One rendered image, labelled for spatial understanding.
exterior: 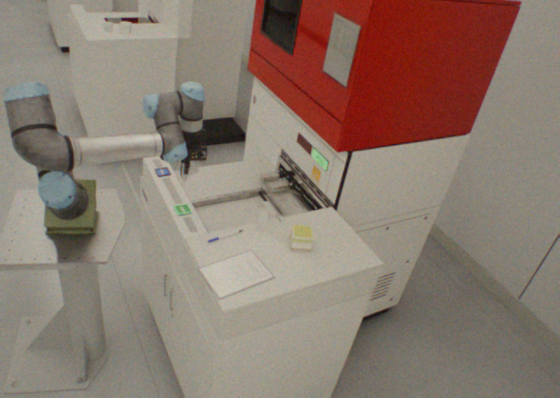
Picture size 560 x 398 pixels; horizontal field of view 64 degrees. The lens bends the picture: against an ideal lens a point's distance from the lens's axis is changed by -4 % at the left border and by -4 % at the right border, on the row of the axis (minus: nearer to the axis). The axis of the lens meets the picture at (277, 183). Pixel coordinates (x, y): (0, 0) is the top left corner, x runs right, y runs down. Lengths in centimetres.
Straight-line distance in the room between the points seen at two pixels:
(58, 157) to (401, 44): 114
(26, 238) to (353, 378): 168
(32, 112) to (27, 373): 151
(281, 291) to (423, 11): 104
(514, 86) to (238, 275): 211
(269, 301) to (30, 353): 143
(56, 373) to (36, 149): 143
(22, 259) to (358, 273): 118
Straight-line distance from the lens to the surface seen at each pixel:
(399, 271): 261
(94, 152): 134
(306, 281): 157
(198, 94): 151
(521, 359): 312
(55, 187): 169
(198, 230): 170
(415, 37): 174
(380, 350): 274
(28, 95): 134
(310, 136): 199
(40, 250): 188
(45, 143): 130
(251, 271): 156
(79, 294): 214
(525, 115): 304
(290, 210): 198
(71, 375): 248
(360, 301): 182
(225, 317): 146
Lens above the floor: 207
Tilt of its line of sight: 34 degrees down
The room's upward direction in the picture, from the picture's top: 10 degrees clockwise
